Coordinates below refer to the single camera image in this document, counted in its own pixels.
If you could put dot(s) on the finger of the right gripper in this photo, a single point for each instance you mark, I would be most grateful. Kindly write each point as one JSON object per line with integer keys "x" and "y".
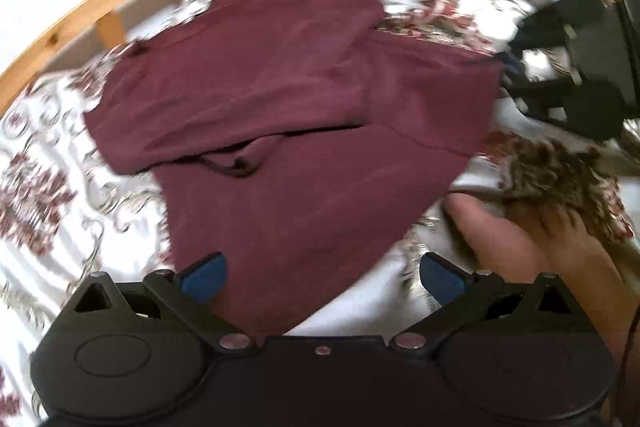
{"x": 513, "y": 67}

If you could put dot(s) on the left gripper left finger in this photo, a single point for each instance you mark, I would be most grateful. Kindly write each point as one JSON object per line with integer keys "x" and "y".
{"x": 163, "y": 314}

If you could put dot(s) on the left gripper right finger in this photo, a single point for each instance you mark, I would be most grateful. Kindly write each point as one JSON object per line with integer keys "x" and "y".
{"x": 481, "y": 301}

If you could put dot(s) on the maroon knit sweater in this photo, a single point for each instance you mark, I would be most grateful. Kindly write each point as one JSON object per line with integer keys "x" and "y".
{"x": 294, "y": 137}

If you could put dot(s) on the person's bare hand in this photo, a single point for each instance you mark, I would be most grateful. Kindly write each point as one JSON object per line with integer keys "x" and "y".
{"x": 531, "y": 240}

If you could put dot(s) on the white floral bedspread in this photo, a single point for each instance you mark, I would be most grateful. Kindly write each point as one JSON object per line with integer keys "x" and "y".
{"x": 65, "y": 214}

